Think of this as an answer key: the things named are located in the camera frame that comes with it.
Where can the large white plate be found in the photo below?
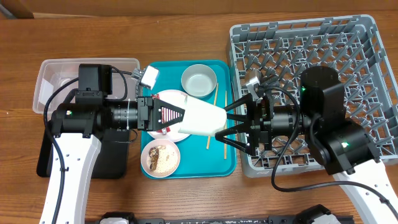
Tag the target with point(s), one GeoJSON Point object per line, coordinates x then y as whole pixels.
{"type": "Point", "coordinates": [176, 98]}

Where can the brown food scrap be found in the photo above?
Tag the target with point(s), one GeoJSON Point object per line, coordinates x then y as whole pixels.
{"type": "Point", "coordinates": [154, 156]}

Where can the teal serving tray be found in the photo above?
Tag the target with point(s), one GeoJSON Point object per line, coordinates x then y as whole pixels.
{"type": "Point", "coordinates": [195, 159]}

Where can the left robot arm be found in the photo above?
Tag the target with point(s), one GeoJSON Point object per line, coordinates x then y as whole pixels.
{"type": "Point", "coordinates": [76, 128]}

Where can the white cup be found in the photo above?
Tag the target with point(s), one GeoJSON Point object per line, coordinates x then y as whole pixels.
{"type": "Point", "coordinates": [202, 118]}

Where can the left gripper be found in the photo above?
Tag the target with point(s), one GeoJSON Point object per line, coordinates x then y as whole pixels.
{"type": "Point", "coordinates": [153, 112]}

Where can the red silver snack wrapper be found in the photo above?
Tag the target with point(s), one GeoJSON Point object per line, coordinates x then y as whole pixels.
{"type": "Point", "coordinates": [164, 131]}

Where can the clear plastic waste bin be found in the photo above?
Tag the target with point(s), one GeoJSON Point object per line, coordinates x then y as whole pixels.
{"type": "Point", "coordinates": [54, 73]}

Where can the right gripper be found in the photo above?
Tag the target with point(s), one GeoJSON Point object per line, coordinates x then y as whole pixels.
{"type": "Point", "coordinates": [256, 115]}

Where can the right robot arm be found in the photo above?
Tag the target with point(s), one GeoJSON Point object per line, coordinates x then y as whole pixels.
{"type": "Point", "coordinates": [336, 142]}

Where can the grey dishwasher rack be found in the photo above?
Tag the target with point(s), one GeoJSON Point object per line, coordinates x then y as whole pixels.
{"type": "Point", "coordinates": [352, 45]}

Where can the left wooden chopstick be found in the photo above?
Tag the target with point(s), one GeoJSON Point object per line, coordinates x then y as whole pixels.
{"type": "Point", "coordinates": [214, 103]}

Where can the black food waste tray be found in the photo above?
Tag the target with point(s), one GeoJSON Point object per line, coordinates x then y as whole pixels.
{"type": "Point", "coordinates": [111, 162]}

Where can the grey bowl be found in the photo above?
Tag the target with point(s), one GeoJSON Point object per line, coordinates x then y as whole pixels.
{"type": "Point", "coordinates": [199, 80]}

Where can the small pink bowl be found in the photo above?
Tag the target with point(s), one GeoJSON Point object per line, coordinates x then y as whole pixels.
{"type": "Point", "coordinates": [169, 159]}

